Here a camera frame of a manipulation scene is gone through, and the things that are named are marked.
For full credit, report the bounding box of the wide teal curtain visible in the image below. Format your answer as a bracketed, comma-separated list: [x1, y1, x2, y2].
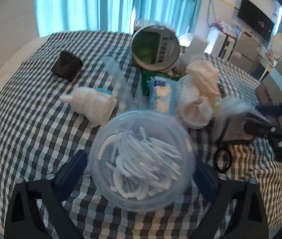
[34, 0, 206, 38]

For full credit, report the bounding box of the black hair tie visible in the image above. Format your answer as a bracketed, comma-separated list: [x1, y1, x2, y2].
[216, 146, 233, 173]

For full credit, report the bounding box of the white squeeze bottle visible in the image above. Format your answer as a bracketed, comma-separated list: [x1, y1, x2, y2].
[60, 87, 118, 128]

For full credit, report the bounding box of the round green white tub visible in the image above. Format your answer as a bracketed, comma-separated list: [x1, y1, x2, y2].
[132, 25, 182, 72]

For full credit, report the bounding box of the cardboard box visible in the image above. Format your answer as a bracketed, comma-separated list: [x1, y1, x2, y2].
[256, 63, 282, 106]

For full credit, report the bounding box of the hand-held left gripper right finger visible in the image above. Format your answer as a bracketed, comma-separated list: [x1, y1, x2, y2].
[188, 159, 271, 239]

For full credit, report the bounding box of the checkered blanket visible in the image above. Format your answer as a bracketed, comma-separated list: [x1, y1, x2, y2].
[0, 31, 282, 239]

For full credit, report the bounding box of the small black box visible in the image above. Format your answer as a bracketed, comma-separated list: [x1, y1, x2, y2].
[51, 50, 83, 82]

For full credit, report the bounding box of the white oval mirror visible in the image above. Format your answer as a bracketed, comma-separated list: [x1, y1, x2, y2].
[269, 33, 282, 60]

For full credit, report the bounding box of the grey fridge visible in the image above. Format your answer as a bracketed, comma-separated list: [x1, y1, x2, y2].
[228, 32, 261, 74]

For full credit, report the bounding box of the white suitcase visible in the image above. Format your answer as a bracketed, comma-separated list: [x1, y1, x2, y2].
[207, 32, 235, 60]

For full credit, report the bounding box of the clear plastic package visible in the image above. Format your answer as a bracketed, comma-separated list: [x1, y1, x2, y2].
[103, 57, 144, 111]

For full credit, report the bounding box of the black wall television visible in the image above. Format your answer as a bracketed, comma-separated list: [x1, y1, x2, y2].
[237, 0, 275, 41]

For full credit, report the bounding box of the blue white carton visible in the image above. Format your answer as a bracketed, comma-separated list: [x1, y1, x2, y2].
[149, 76, 177, 116]

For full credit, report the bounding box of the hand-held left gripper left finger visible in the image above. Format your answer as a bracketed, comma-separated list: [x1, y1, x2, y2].
[4, 149, 89, 239]

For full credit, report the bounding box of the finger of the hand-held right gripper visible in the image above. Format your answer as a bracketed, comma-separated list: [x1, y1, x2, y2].
[244, 119, 280, 138]
[256, 101, 282, 121]

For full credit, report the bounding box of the clear plastic bag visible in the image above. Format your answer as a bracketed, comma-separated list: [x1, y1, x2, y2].
[216, 21, 238, 34]

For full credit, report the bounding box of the black hanging cable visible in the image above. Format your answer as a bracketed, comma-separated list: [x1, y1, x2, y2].
[207, 0, 217, 28]

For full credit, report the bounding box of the white dressing table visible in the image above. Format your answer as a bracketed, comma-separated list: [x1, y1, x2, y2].
[256, 52, 281, 80]

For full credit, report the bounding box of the clear floss pick container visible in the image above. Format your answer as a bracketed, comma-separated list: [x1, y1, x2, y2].
[88, 110, 197, 213]

